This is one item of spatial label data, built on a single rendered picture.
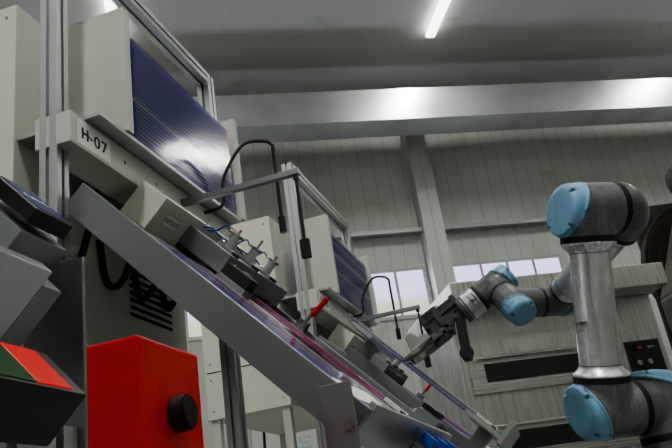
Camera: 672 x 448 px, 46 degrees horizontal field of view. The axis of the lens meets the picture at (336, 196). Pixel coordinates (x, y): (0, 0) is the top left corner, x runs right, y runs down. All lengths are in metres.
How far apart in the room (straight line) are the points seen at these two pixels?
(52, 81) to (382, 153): 10.36
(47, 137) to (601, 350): 1.19
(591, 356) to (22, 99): 1.30
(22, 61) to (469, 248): 10.10
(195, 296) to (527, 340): 4.08
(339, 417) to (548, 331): 4.23
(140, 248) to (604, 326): 0.95
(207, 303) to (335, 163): 10.33
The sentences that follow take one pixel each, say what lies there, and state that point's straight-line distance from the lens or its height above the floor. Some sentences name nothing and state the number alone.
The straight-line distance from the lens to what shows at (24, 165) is 1.72.
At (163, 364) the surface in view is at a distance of 0.91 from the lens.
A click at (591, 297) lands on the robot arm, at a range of 1.72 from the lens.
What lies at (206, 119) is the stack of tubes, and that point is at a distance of 2.15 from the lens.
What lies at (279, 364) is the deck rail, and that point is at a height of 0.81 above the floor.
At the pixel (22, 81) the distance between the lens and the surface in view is 1.81.
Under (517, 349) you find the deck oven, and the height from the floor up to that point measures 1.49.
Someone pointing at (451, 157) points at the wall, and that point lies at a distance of 12.13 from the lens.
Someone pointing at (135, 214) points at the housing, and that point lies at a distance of 1.72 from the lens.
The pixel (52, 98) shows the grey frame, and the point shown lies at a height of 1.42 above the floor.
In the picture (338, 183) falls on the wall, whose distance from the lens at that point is 11.49.
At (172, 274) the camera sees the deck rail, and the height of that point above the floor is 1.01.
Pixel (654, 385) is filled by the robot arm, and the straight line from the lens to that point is 1.81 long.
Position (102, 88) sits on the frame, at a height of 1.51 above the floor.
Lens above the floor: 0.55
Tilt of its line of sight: 24 degrees up
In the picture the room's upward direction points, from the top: 9 degrees counter-clockwise
